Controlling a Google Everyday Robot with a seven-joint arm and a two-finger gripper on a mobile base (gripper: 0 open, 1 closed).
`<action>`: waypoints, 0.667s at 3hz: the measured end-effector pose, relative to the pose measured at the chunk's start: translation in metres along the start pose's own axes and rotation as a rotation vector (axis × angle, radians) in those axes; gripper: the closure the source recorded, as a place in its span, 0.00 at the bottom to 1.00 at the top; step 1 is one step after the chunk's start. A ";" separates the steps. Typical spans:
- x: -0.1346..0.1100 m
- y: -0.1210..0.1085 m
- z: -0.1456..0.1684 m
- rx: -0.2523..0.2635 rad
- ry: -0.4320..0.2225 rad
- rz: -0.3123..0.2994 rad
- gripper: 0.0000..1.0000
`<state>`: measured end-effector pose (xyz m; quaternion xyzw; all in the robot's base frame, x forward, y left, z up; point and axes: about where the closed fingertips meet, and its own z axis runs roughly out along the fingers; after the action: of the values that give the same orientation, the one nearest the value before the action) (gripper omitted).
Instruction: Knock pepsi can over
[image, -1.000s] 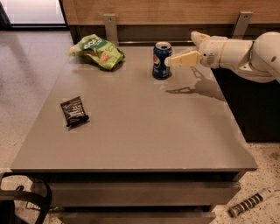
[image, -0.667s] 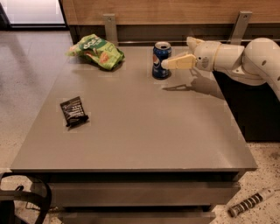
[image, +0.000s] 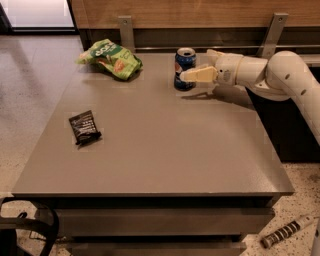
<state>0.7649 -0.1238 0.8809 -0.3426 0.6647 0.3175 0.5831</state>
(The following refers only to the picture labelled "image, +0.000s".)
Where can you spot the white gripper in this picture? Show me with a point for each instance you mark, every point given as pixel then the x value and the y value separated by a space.
pixel 228 69

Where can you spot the blue pepsi can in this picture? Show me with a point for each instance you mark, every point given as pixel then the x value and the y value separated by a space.
pixel 185 58

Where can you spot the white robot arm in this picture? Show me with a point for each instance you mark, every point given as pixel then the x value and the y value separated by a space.
pixel 283 76

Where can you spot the green chip bag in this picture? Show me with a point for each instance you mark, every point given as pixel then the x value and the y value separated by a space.
pixel 113 58

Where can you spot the black snack bar wrapper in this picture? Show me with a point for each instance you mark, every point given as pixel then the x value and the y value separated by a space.
pixel 84 128

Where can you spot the grey upper drawer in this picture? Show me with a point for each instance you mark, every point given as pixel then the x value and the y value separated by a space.
pixel 162 222

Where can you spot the grey drawer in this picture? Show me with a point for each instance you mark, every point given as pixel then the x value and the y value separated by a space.
pixel 158 249
pixel 162 222

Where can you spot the grey lower drawer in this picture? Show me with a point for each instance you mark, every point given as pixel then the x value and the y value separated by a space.
pixel 158 249

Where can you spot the right metal bracket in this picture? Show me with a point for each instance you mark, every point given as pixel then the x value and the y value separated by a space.
pixel 272 36

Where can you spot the metal bracket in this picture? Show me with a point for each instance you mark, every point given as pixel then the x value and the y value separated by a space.
pixel 126 32
pixel 272 36

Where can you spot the left metal bracket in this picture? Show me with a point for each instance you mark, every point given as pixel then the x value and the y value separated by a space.
pixel 126 32

